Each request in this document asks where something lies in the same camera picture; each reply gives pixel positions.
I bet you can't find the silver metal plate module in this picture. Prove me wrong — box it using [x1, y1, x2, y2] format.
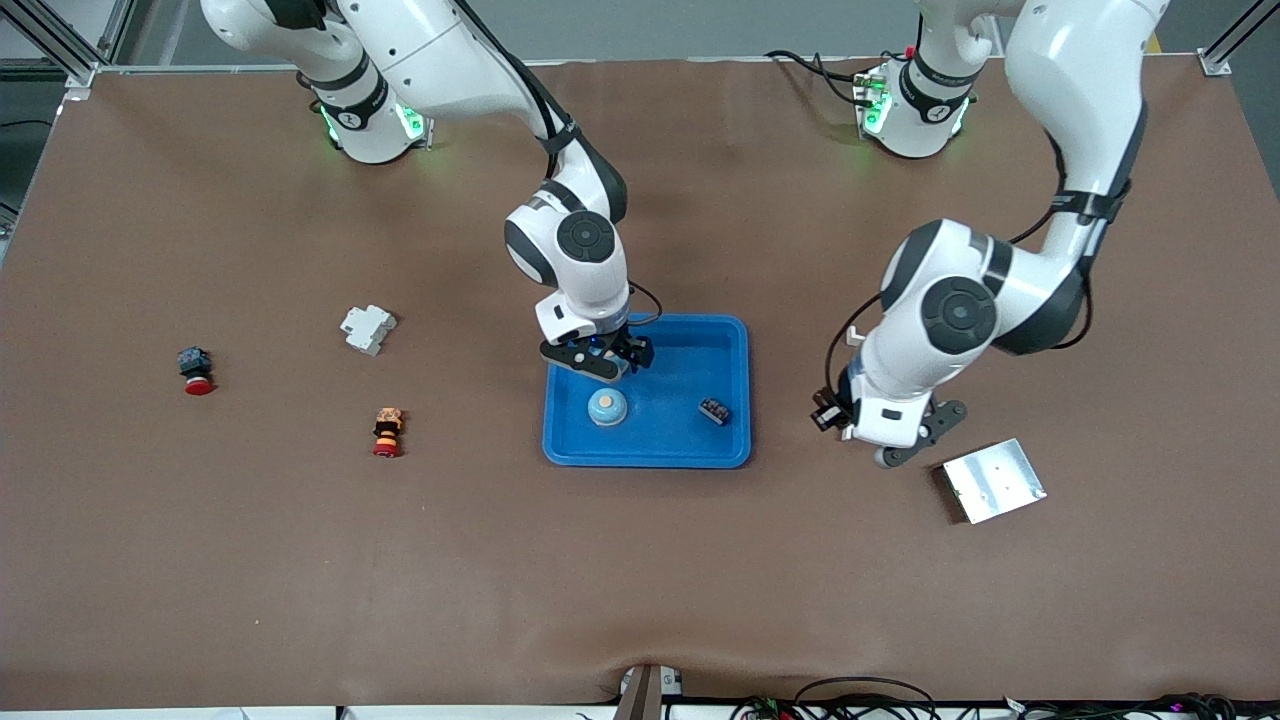
[940, 438, 1048, 525]

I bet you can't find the blue plastic tray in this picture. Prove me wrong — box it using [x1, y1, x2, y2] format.
[542, 314, 752, 469]

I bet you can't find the white circuit breaker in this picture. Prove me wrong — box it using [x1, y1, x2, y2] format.
[340, 305, 398, 357]

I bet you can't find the brown table mat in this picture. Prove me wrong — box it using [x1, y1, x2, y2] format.
[0, 55, 1280, 713]

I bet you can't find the red mushroom push button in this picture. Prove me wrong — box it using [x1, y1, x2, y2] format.
[177, 346, 215, 396]

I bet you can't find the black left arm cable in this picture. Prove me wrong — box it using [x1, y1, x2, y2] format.
[826, 130, 1096, 401]

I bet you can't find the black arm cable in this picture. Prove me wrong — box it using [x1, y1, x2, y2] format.
[450, 0, 663, 331]
[826, 130, 1096, 401]

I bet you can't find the black looped cable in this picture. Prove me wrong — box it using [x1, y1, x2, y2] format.
[793, 677, 941, 720]

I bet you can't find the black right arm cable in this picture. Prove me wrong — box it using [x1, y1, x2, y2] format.
[450, 0, 663, 331]

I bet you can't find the grey metal bracket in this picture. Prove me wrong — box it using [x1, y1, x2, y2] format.
[612, 664, 687, 720]

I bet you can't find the black base power cable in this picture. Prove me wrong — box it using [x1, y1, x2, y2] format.
[765, 48, 871, 106]

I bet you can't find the black cable bundle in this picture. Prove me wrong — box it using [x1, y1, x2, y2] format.
[1000, 692, 1280, 720]

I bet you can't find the aluminium frame post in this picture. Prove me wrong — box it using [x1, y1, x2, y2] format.
[0, 0, 136, 101]
[1198, 0, 1280, 77]

